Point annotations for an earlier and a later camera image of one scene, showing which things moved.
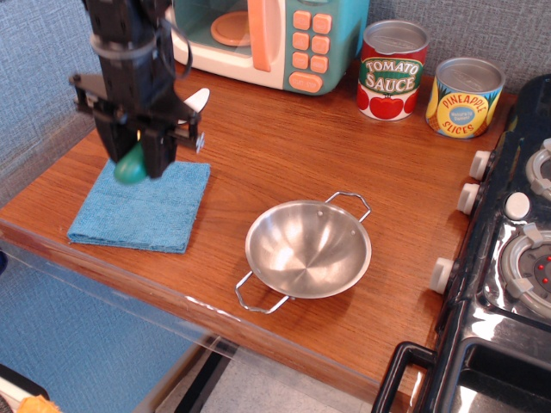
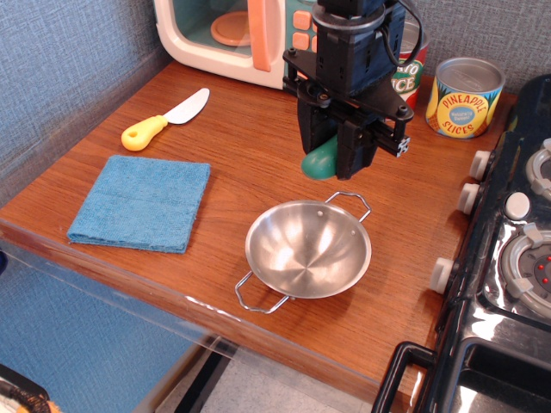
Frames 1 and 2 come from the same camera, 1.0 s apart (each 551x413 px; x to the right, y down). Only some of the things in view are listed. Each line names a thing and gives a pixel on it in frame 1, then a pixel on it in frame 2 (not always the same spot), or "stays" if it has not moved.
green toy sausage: [132, 167] → [322, 163]
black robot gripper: [137, 89] → [346, 89]
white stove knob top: [479, 163] stays
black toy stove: [493, 354] stays
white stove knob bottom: [441, 275] stays
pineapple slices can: [465, 97] stays
